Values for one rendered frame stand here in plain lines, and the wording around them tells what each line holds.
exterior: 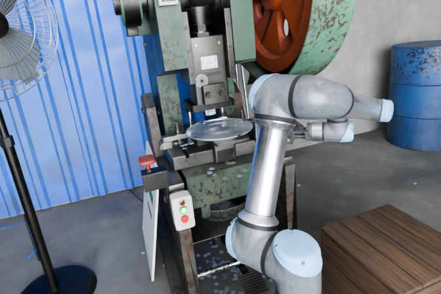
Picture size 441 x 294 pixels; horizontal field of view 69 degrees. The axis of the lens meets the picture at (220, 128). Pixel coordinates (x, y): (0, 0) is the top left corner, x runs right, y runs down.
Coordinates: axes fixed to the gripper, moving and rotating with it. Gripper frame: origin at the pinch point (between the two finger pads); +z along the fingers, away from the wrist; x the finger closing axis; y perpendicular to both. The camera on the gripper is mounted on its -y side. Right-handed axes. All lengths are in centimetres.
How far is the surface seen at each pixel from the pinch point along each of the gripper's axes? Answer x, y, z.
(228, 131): -0.2, 3.7, 12.9
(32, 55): -39, 22, 89
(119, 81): -11, -76, 123
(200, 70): -25.6, -0.6, 24.2
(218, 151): 8.1, 6.3, 17.6
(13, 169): 7, 35, 102
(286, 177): 21.4, 0.2, -9.7
